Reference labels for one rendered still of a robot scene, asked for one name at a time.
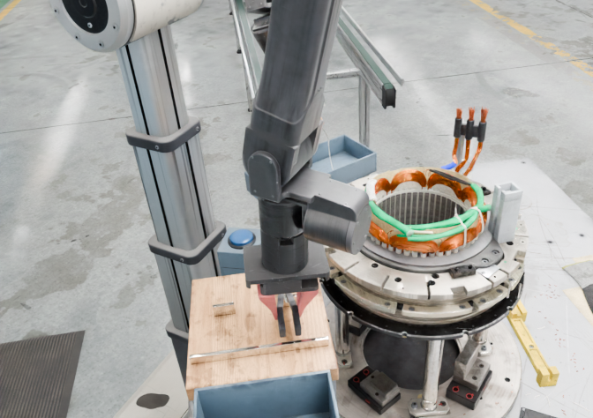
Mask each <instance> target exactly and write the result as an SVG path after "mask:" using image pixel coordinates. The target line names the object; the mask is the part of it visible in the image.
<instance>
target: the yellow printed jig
mask: <svg viewBox="0 0 593 418"><path fill-rule="evenodd" d="M527 314H528V312H527V311H526V309H525V308H524V306H523V304H522V302H521V299H520V301H519V302H518V303H517V305H516V306H515V308H514V309H513V310H512V311H511V310H510V312H509V315H508V316H507V320H508V322H509V323H510V325H511V326H512V328H513V330H514V333H515V334H516V336H517V338H518V340H519V341H520V343H521V345H522V347H523V349H524V351H525V353H526V355H527V356H528V358H529V360H530V362H531V364H532V366H533V368H534V369H535V371H536V373H537V378H536V381H537V383H538V386H539V387H546V386H554V385H556V384H557V382H558V378H559V371H558V369H557V367H556V366H551V367H549V366H548V364H547V362H546V360H545V359H544V357H543V355H542V353H541V352H540V350H539V348H538V346H537V344H536V342H535V341H534V340H533V338H532V336H531V334H530V333H529V330H528V328H527V327H526V325H525V324H524V322H525V321H526V317H527Z"/></svg>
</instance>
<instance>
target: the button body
mask: <svg viewBox="0 0 593 418"><path fill-rule="evenodd" d="M238 229H248V230H250V231H252V232H253V233H254V234H255V235H256V242H255V243H254V244H253V245H260V244H261V240H260V229H255V228H228V230H227V232H226V234H225V236H224V237H223V239H222V241H221V245H220V247H219V249H218V250H217V255H218V259H219V265H220V269H221V276H226V275H232V274H239V273H244V253H243V250H236V249H233V248H231V247H230V246H229V245H228V238H229V236H230V235H231V234H232V233H233V232H234V231H236V230H238Z"/></svg>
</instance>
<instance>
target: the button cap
mask: <svg viewBox="0 0 593 418"><path fill-rule="evenodd" d="M229 239H230V242H231V243H232V244H233V245H236V246H244V245H246V244H249V243H250V242H252V240H253V235H252V232H251V231H250V230H248V229H238V230H236V231H234V232H233V233H232V234H231V235H230V237H229Z"/></svg>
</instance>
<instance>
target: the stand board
mask: <svg viewBox="0 0 593 418"><path fill-rule="evenodd" d="M318 280H319V278H318ZM228 302H233V303H234V304H235V309H236V314H231V315H225V316H218V317H215V316H214V311H213V305H214V304H221V303H228ZM283 315H284V321H285V327H286V337H285V338H280V334H279V327H278V320H275V319H274V316H273V314H272V312H271V310H270V309H269V308H268V307H267V306H266V305H265V304H264V303H263V302H262V301H261V300H260V299H259V297H258V289H257V285H251V289H249V288H247V287H246V285H245V274H244V273H239V274H232V275H226V276H219V277H212V278H204V279H198V280H192V283H191V312H190V327H189V342H188V357H187V372H186V387H185V390H186V393H187V396H188V400H189V401H191V400H194V389H196V388H202V387H208V386H216V385H222V384H234V383H240V382H246V381H252V380H259V379H265V378H271V377H284V376H290V375H296V374H303V373H309V372H315V371H322V370H328V369H330V373H331V378H332V381H334V380H338V379H339V373H338V365H337V361H336V357H335V352H334V345H333V342H332V337H331V332H330V329H329V324H328V321H327V314H326V309H325V305H324V301H323V297H322V293H321V289H320V284H319V293H318V294H317V295H316V296H315V297H314V298H313V300H312V301H311V302H310V303H309V304H308V305H307V306H306V307H305V309H304V312H303V314H302V316H301V317H300V322H301V327H302V335H301V336H296V335H295V329H294V323H293V317H292V310H291V308H290V307H284V308H283ZM325 336H328V338H329V346H326V347H314V348H307V349H301V350H295V351H288V352H281V353H275V354H269V355H261V354H260V355H256V356H250V357H244V358H237V359H230V360H224V361H218V362H206V363H199V364H193V365H191V362H190V358H189V356H190V355H196V354H203V353H209V352H215V351H222V350H229V349H235V348H242V347H254V346H260V345H267V344H274V343H280V342H286V341H293V340H305V339H312V338H318V337H325Z"/></svg>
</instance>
